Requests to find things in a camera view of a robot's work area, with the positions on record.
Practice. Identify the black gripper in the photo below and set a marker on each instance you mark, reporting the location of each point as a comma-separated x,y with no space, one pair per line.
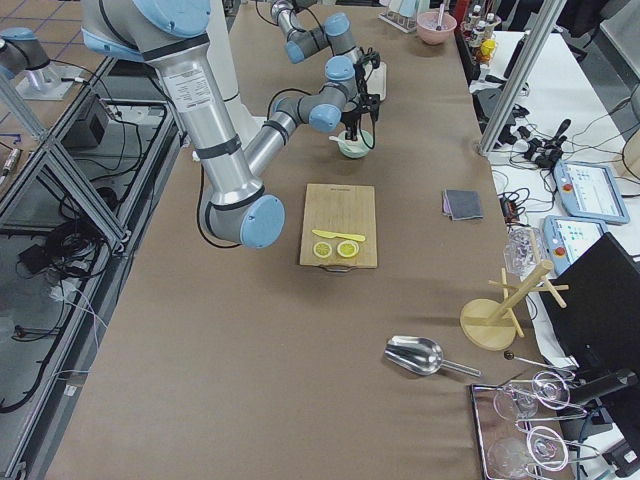
353,113

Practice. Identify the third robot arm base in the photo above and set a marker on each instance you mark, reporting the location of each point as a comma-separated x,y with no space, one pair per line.
22,52

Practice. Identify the second grey blue robot arm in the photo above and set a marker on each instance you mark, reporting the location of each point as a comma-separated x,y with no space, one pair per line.
334,33

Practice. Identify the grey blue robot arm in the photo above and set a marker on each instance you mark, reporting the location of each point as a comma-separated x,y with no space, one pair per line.
187,44

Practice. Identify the mint green bowl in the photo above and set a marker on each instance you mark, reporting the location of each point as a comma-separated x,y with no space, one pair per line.
355,149

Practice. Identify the pink bowl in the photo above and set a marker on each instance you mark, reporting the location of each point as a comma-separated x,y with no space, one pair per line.
427,27

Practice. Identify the bamboo cutting board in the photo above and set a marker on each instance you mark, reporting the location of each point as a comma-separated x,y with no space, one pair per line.
339,208

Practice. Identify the yellow plastic knife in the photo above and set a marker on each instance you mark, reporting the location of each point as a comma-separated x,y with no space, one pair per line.
338,235

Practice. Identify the upper lemon slice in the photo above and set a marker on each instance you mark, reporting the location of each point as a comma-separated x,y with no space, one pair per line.
348,249

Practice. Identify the lower lemon slice stack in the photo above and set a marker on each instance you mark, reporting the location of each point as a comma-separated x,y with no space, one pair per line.
322,249

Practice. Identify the purple cloth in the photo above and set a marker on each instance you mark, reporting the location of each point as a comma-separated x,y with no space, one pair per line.
445,204

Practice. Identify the grey folded cloth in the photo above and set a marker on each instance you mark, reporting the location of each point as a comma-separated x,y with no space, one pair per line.
464,204

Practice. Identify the clear glass jar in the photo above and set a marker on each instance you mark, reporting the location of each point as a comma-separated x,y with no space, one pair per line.
524,250

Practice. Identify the shiny metal scoop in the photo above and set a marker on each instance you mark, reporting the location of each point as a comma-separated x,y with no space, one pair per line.
422,356

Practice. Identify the wooden mug tree stand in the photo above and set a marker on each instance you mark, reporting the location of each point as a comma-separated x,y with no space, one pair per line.
493,326

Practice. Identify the blue teach pendant near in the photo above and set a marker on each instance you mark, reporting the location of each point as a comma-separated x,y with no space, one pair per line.
567,238

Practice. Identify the blue teach pendant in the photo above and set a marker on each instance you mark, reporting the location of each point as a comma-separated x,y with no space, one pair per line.
589,190
567,238

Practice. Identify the blue teach pendant far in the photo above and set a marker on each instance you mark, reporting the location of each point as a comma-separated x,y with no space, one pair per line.
589,190

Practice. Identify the black monitor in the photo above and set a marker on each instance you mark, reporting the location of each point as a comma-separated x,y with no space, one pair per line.
599,326

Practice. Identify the metal glass rack tray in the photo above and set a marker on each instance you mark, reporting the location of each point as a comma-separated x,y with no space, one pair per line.
517,431

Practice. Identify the aluminium frame post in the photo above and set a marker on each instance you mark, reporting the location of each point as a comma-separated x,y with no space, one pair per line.
548,14

